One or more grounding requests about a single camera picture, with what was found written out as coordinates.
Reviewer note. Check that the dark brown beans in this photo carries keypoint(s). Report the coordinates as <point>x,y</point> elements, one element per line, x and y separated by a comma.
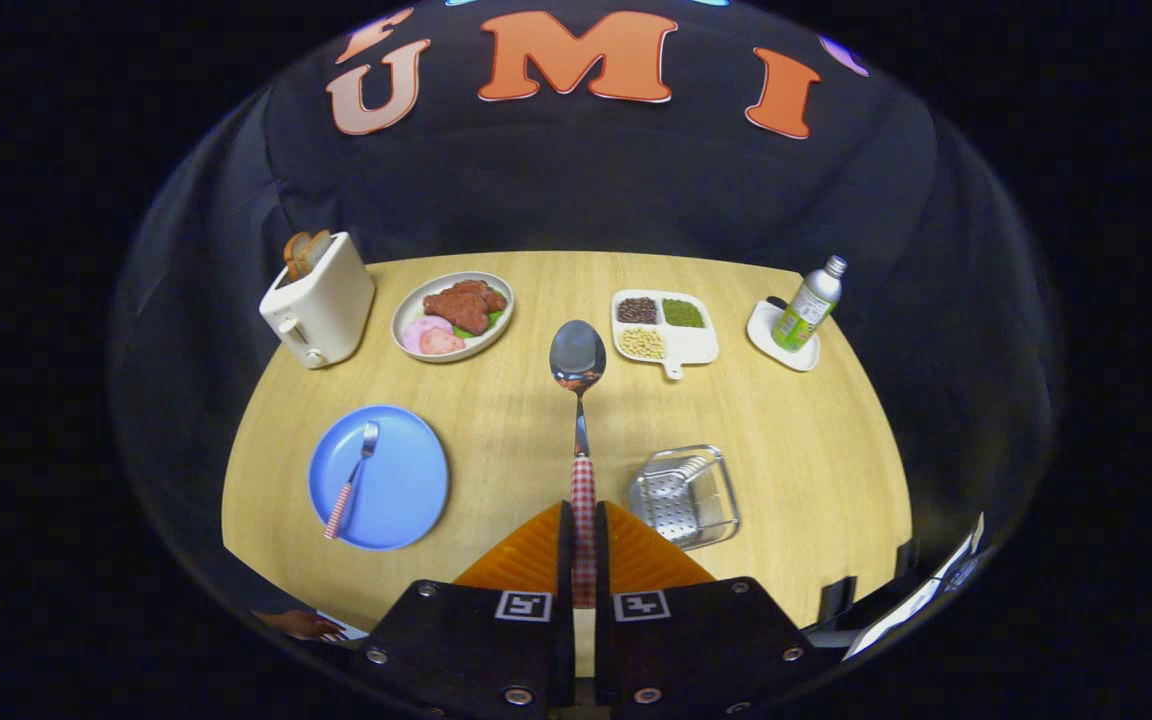
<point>637,310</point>

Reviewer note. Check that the blue plate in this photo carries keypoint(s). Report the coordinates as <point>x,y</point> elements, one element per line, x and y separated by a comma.
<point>406,480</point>

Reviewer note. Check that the yellow soybeans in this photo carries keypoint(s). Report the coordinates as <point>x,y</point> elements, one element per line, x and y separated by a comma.
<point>643,343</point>

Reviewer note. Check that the metal cutlery basket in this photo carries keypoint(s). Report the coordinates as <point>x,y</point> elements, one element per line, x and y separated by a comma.
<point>681,510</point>

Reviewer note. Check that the pale pink ham slice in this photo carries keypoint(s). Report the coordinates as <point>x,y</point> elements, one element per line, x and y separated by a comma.
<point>414,332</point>

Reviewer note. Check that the white toaster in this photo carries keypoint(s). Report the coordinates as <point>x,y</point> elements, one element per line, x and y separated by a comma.
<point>326,305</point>

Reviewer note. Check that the brown steak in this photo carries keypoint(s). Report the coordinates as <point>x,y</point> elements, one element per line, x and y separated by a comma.
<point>461,305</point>

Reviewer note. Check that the green mung beans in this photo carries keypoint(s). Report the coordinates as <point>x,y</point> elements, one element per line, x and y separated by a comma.
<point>683,313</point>

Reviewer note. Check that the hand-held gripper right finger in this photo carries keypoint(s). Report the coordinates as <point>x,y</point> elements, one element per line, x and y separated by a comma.
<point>696,640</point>

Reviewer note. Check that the toasted bread slice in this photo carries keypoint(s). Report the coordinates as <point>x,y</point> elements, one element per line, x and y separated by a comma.
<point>316,248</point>
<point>294,255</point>

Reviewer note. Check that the white divided tray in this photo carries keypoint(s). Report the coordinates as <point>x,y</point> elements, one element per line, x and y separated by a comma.
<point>696,345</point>

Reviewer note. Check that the white square coaster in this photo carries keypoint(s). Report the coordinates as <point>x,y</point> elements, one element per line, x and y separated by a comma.
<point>761,330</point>

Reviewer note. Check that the white round plate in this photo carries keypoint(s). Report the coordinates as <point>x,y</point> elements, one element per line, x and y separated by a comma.
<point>408,322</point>

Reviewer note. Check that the green lettuce leaf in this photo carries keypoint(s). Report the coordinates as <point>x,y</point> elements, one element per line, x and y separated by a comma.
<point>496,318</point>

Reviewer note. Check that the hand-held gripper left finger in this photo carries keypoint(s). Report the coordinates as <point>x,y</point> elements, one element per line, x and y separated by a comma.
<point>476,640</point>

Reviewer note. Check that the salmon pink ham slice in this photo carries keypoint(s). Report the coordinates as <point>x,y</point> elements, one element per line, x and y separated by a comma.
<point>441,343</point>

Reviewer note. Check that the silver bottle with green label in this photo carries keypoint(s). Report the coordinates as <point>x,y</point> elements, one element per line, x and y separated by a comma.
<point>804,310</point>

